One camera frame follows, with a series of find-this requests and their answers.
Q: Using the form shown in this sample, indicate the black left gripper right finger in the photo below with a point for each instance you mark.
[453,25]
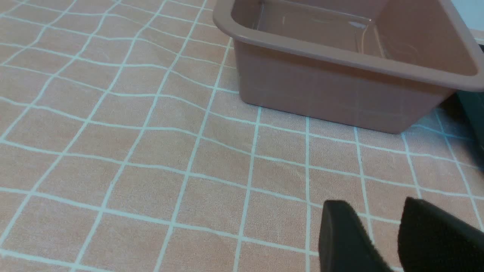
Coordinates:
[432,240]

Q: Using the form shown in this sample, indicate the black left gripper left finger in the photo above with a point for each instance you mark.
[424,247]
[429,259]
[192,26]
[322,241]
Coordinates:
[344,245]

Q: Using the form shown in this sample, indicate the black plastic tray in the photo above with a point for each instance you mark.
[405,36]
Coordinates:
[465,113]

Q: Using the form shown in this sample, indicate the brown plastic bin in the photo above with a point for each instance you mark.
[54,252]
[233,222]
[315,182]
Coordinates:
[376,64]

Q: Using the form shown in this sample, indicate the pink checkered tablecloth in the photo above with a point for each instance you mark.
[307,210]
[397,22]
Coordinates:
[125,147]

